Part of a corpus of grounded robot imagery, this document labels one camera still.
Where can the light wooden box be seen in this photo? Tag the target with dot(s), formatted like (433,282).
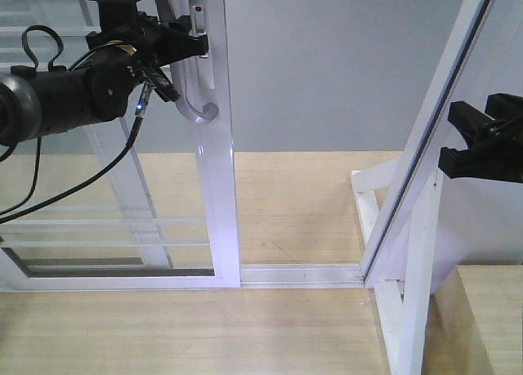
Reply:
(475,321)

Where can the white sliding glass door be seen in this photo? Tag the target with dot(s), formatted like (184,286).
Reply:
(163,218)

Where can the white door frame post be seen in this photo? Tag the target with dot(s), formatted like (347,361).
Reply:
(418,159)

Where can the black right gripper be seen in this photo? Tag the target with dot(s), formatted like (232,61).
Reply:
(493,138)

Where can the aluminium bottom door track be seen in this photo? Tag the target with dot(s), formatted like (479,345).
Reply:
(347,275)

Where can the white triangular support bracket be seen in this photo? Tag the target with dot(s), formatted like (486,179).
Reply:
(401,281)

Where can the white fixed glass panel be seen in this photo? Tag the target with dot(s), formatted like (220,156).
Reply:
(21,209)

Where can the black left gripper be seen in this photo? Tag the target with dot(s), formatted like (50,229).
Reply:
(133,46)

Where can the grey door handle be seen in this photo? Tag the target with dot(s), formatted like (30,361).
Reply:
(193,78)

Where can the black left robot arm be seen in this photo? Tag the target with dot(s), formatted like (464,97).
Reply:
(38,103)

